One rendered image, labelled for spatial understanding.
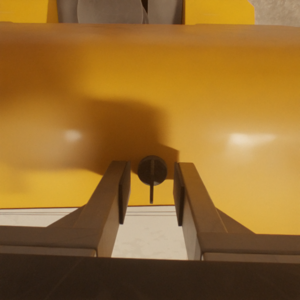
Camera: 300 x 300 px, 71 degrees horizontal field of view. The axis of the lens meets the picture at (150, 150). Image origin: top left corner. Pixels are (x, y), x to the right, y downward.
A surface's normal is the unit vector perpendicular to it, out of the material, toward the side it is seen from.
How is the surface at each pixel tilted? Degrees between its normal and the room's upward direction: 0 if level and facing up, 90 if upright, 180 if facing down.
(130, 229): 0
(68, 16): 0
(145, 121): 14
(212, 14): 22
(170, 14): 0
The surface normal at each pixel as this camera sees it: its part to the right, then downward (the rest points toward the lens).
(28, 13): -0.02, -0.09
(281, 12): -0.03, 0.29
